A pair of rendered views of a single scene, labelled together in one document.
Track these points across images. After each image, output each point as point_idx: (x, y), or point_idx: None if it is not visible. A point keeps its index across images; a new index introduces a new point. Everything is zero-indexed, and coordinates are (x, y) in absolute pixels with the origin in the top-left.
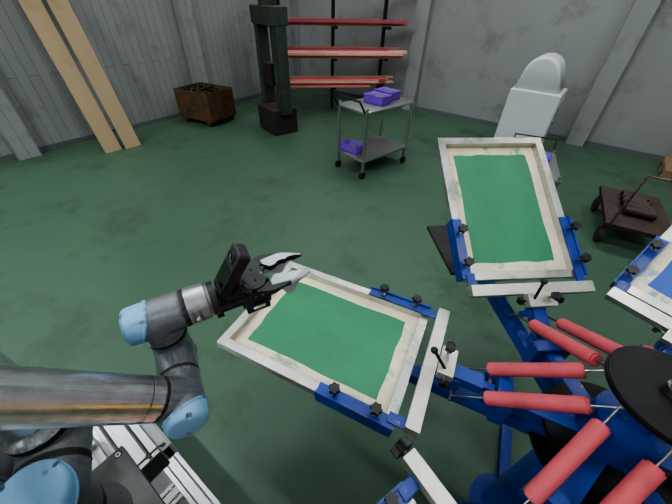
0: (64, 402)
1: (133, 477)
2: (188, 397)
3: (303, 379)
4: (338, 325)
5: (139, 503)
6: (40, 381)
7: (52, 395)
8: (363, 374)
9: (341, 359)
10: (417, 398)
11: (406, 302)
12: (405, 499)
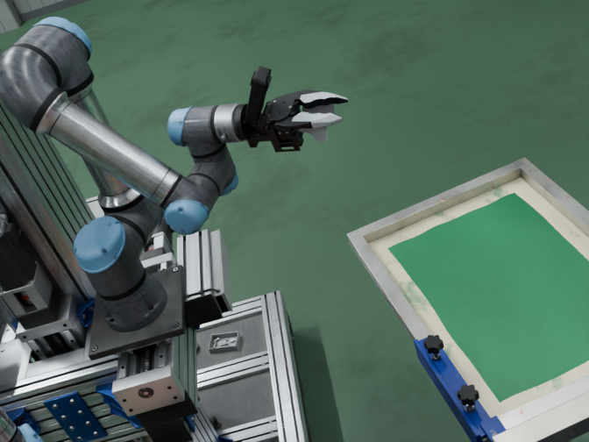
0: (106, 150)
1: (174, 290)
2: (188, 197)
3: (415, 323)
4: (528, 282)
5: (168, 310)
6: (99, 130)
7: (102, 142)
8: (509, 362)
9: (493, 328)
10: (544, 418)
11: None
12: None
